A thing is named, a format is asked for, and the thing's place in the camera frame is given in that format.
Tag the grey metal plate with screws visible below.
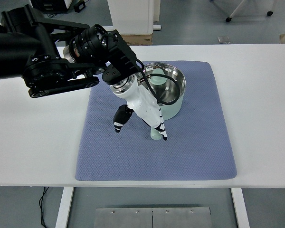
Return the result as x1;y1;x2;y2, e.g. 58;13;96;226
95;207;212;228

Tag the small black box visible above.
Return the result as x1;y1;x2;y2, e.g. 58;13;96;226
73;0;86;13

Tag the white table leg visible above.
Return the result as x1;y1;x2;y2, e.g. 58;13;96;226
230;187;251;228
55;187;75;228

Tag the blue textured mat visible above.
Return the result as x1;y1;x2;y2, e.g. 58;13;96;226
75;61;238;182

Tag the cardboard box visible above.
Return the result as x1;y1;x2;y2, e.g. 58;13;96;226
120;33;154;46

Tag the green pot with handle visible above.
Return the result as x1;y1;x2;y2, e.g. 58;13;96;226
142;62;187;141

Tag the glass lid with green knob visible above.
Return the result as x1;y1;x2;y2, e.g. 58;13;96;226
142;62;187;103

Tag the thin black floor cable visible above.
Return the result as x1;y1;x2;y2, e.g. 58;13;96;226
38;186;51;228

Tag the black equipment case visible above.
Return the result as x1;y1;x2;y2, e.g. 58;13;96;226
29;0;74;12

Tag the white and black hand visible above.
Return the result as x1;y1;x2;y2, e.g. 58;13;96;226
111;82;169;141

